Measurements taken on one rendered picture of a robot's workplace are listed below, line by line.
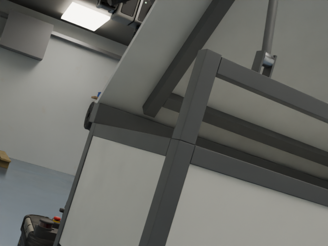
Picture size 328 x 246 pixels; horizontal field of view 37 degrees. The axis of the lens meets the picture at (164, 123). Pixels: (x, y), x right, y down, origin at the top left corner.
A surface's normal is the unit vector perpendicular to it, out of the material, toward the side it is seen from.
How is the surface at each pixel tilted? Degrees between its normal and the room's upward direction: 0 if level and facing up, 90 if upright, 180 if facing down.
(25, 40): 90
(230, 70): 90
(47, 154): 90
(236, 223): 90
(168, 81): 129
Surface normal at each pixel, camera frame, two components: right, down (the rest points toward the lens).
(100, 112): 0.43, 0.06
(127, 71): 0.15, 0.65
